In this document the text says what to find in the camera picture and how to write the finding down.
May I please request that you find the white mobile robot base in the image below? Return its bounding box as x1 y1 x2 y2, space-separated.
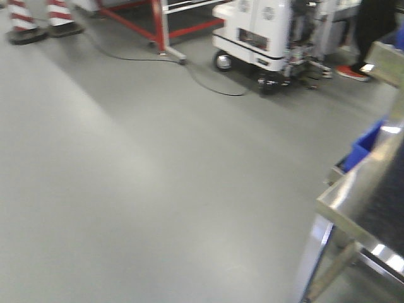
212 0 333 96

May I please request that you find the lower blue plastic bin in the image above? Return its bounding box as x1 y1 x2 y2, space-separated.
336 116 386 174

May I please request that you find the red shoe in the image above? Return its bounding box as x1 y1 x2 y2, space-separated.
335 65 370 82

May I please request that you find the red white traffic cone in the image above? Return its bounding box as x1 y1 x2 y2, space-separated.
6 0 48 45
45 0 85 38

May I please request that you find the person in black trousers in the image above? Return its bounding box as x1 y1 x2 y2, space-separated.
350 0 398 74

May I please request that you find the black floor cable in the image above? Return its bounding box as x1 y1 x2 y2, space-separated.
78 28 250 97

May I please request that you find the red metal frame stand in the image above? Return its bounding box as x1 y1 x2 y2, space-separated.
95 1 224 65

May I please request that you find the stainless steel roller rack frame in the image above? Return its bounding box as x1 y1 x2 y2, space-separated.
367 41 403 129

